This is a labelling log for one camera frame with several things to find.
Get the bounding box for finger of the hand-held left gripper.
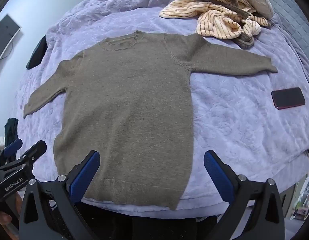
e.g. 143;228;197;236
0;138;23;164
9;140;47;173

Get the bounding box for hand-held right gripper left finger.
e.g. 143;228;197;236
19;150;101;240

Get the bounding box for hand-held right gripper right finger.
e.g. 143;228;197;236
204;150;286;240

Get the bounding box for olive brown knit sweater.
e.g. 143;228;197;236
23;30;278;211

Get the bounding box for person's left hand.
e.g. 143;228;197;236
0;190;23;233

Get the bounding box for dark cloth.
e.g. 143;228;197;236
4;119;19;150

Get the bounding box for lavender embossed blanket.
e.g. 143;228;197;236
14;0;309;218

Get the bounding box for colourful printed bag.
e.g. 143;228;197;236
290;170;309;220

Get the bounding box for dark cushion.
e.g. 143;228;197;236
26;36;47;70

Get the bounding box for smartphone with red case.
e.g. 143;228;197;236
271;87;306;110

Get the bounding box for grey flat monitor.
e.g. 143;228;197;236
0;14;22;72

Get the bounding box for cream striped fleece garment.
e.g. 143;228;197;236
159;0;272;49

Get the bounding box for grey quilted bedspread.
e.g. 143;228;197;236
260;0;309;85

